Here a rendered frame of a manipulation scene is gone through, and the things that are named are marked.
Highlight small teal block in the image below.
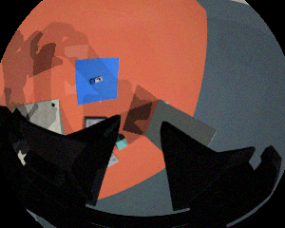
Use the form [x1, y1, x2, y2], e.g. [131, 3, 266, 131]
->
[116, 134, 128, 149]

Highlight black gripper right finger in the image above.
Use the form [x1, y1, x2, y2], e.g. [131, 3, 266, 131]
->
[161, 121, 256, 212]

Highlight blue square patch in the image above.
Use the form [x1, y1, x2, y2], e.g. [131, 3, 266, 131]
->
[75, 58, 120, 105]

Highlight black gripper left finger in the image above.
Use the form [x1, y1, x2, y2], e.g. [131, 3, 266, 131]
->
[20, 114, 121, 206]

